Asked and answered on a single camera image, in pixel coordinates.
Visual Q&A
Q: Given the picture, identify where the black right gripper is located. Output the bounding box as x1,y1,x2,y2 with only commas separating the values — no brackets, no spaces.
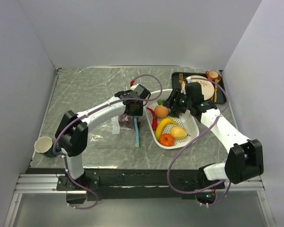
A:
163,87,193,114

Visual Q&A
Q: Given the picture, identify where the red grape bunch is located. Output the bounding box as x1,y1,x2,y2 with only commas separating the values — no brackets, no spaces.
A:
118,114,141,129

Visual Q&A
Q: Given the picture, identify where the white perforated plastic basket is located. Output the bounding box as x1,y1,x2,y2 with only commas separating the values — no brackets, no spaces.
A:
143,89,199,149

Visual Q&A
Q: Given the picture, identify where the clear zip top bag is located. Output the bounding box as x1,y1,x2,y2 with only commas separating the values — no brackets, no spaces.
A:
89,116,140,148

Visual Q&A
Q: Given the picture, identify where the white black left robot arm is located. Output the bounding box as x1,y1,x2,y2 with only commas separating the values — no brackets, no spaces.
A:
55,84,151,190

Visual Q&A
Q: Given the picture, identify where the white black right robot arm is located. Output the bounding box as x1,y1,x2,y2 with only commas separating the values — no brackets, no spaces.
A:
163,82,264,188

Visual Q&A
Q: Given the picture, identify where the beige plate with branch pattern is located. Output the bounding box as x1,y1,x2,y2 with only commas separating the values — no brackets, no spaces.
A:
181,75,215,101

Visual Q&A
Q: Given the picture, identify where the black rectangular tray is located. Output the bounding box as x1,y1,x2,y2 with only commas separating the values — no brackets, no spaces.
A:
171,72,227,104

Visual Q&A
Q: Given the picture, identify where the red chili pepper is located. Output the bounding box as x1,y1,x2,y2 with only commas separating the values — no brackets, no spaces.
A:
147,107,158,131

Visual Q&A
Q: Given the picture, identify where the gold fork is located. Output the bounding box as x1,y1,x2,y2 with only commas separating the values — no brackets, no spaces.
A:
178,73,183,85

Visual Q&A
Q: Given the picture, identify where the orange peach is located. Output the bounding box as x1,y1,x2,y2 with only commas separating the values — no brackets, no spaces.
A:
154,105,169,118

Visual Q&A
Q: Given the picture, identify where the green vegetable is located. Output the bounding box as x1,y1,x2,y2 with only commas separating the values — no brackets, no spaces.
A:
157,99,163,105

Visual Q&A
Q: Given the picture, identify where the yellow banana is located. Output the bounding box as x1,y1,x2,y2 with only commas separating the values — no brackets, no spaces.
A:
155,118,177,140

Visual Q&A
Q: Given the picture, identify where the wooden knife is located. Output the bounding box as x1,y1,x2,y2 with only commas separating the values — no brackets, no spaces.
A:
213,78,221,102

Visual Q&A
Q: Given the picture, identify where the small orange cup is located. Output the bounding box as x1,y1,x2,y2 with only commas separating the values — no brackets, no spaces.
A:
205,70,221,82

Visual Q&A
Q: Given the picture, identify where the yellow pear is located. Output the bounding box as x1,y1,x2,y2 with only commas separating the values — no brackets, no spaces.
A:
170,126,187,140

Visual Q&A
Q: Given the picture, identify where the small orange pumpkin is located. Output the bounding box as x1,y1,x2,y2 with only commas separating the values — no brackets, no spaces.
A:
159,133,174,147

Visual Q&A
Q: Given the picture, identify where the dark green mug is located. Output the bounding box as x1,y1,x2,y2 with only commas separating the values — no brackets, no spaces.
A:
34,136,56,158

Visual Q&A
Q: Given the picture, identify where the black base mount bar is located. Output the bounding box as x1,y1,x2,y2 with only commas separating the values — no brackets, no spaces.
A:
26,168,225,204

